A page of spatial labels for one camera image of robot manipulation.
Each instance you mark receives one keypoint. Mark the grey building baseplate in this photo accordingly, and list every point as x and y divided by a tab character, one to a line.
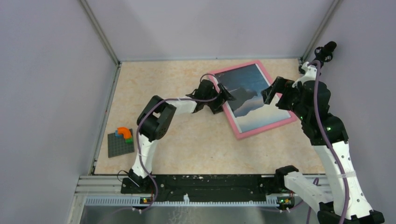
117	146

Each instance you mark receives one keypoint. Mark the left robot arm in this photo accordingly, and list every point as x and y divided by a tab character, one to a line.
155	119

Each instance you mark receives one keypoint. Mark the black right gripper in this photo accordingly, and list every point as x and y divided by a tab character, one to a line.
281	85

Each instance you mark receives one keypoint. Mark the pink wooden picture frame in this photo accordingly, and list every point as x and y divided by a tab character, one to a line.
263	130

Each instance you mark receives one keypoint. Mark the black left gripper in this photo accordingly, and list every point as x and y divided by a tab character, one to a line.
223	95

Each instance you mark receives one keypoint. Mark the landscape photo print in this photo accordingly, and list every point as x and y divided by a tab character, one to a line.
250	99

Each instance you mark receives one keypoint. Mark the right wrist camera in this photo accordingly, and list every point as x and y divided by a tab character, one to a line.
312	71

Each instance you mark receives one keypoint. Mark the white cable duct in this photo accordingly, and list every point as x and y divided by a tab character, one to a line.
136	201

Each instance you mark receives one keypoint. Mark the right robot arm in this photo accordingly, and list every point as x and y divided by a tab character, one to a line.
308	99

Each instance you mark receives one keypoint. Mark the black microphone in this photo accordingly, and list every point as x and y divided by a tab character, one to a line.
325	54

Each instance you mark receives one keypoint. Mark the colourful toy bricks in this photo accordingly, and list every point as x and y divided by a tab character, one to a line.
125	133

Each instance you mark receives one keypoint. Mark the aluminium rail front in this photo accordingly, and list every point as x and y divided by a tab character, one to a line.
109	184

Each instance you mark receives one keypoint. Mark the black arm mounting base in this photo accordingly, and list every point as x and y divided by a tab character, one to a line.
207	188

